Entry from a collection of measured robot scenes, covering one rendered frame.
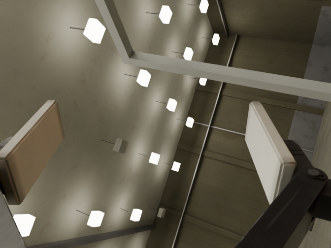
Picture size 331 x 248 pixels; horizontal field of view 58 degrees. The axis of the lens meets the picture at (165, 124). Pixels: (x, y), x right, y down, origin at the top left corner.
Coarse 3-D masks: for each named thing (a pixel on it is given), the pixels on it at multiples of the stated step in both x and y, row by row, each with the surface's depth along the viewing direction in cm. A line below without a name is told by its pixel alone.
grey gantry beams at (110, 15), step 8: (96, 0) 293; (104, 0) 289; (112, 0) 299; (104, 8) 297; (112, 8) 302; (104, 16) 307; (112, 16) 305; (112, 24) 312; (120, 24) 320; (112, 32) 324; (120, 32) 324; (120, 40) 330; (128, 40) 341; (120, 48) 342; (128, 48) 345; (128, 56) 349
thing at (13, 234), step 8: (0, 192) 12; (0, 200) 12; (0, 208) 12; (8, 208) 12; (0, 216) 11; (8, 216) 11; (0, 224) 11; (8, 224) 11; (16, 224) 11; (0, 232) 11; (8, 232) 11; (16, 232) 11; (0, 240) 10; (8, 240) 10; (16, 240) 10
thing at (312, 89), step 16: (144, 64) 349; (160, 64) 337; (176, 64) 329; (192, 64) 324; (208, 64) 319; (224, 80) 314; (240, 80) 304; (256, 80) 294; (272, 80) 290; (288, 80) 286; (304, 80) 282; (304, 96) 286; (320, 96) 277
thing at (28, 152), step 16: (48, 112) 19; (32, 128) 17; (48, 128) 19; (16, 144) 15; (32, 144) 17; (48, 144) 19; (0, 160) 14; (16, 160) 15; (32, 160) 17; (48, 160) 19; (0, 176) 15; (16, 176) 15; (32, 176) 17; (16, 192) 15
